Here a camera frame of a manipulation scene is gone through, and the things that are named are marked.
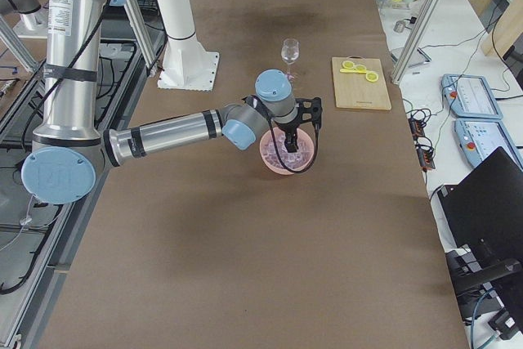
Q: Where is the lemon slice middle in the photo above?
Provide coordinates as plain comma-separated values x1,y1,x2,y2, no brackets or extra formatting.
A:
354,64,367,73

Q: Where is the bamboo cutting board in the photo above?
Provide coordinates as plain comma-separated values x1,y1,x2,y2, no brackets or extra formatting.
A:
331,57,391,110

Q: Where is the pile of clear ice cubes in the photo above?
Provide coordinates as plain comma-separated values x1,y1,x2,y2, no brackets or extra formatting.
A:
264,130,314,171

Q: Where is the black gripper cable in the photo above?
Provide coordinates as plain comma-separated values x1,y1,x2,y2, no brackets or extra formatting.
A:
244,95,324,174

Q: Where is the blue teach pendant near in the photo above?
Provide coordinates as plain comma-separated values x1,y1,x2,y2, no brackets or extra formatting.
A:
454,118,522,168

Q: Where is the aluminium frame post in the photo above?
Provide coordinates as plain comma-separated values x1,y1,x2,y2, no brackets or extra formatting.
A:
391,0,440,85

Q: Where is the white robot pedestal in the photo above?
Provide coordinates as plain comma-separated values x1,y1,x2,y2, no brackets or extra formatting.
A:
145,0,220,92

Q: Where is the clear wine glass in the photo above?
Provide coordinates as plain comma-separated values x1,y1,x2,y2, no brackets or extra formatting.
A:
280,38,300,81

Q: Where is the pink bowl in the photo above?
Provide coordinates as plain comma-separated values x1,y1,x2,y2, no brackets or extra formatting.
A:
259,127,316,177

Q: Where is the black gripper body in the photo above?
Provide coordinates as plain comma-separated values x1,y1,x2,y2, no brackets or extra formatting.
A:
279,118,302,141

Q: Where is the digital kitchen scale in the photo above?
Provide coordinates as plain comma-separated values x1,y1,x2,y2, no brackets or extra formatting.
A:
390,47,431,69

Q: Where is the blue teach pendant far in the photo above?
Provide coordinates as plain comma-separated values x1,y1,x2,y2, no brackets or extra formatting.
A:
441,74,503,119

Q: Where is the black laptop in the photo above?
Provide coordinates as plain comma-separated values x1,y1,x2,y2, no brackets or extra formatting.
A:
437,147,522,262

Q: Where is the blue teach pendant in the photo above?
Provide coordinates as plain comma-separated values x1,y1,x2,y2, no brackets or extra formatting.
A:
454,118,522,168
441,74,503,119

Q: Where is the lemon slice bottom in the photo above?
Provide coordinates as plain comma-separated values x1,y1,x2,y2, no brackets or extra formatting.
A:
342,60,355,69

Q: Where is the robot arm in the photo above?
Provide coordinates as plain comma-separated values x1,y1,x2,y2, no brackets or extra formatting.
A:
21,0,305,204

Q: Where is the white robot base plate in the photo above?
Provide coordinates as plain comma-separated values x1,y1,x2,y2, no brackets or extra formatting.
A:
158,37,220,92

